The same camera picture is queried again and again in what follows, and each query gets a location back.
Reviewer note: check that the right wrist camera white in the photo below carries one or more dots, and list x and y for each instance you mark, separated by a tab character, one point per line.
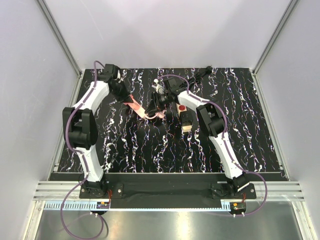
158	88

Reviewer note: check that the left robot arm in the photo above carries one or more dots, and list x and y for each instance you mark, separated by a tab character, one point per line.
80	127

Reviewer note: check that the aluminium frame post left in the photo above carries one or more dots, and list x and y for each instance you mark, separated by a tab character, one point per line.
58	35

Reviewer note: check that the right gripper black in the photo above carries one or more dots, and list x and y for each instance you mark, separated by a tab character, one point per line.
153	108

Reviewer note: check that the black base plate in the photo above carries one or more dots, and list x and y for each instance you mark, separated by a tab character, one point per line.
167	190

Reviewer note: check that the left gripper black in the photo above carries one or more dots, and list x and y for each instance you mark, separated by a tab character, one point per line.
125	95

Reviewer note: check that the aluminium frame post right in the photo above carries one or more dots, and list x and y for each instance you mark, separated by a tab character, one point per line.
275	35

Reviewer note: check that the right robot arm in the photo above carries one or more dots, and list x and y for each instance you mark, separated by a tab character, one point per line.
212	122

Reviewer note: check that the aluminium frame post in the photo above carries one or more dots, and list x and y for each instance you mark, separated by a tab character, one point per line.
275	35
58	35

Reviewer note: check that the cream power strip red sockets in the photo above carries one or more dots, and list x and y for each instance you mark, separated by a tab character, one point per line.
180	108

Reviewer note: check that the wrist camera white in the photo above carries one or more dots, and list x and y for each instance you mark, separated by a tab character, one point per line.
119	76
158	88

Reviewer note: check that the black cube plug adapter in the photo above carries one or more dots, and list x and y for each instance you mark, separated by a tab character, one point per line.
186	118

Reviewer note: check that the pink power strip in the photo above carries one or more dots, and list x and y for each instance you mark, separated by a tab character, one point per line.
137	108

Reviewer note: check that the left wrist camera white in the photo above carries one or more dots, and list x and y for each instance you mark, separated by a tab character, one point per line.
119	76

